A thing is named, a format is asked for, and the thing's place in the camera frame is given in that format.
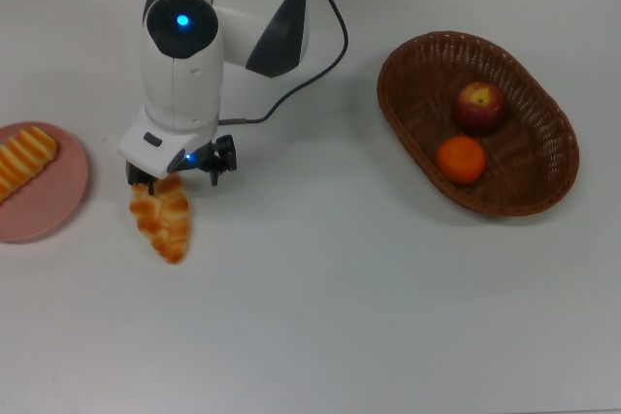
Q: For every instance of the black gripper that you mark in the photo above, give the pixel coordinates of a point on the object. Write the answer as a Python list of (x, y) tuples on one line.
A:
[(199, 159)]

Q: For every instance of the braided toy bread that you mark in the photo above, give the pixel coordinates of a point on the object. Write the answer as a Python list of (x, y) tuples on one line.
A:
[(162, 220)]

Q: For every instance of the striped toy bread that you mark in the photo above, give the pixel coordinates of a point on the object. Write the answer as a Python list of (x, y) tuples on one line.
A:
[(24, 157)]

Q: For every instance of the toy orange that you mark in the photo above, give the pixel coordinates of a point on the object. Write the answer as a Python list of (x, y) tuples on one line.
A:
[(461, 160)]

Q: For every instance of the red toy apple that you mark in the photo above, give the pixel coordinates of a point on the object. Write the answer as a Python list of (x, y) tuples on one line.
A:
[(479, 108)]

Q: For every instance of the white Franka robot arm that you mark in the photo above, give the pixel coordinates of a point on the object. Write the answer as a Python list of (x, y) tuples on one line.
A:
[(179, 70)]

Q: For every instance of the pink plate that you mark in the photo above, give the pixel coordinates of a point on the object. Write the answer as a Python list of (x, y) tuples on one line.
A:
[(43, 210)]

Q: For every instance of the brown woven basket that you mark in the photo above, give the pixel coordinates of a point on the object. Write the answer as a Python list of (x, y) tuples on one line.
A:
[(533, 157)]

